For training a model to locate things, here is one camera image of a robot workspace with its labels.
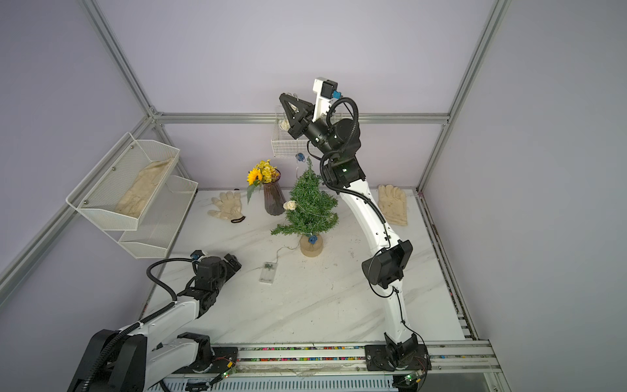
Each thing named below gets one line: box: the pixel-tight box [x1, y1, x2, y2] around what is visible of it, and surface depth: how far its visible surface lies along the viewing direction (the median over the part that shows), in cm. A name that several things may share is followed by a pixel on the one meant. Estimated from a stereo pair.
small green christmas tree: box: [270, 156, 339, 258], surface depth 79 cm
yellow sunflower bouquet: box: [245, 159, 280, 205], surface depth 95 cm
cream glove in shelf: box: [113, 157, 174, 219], surface depth 81 cm
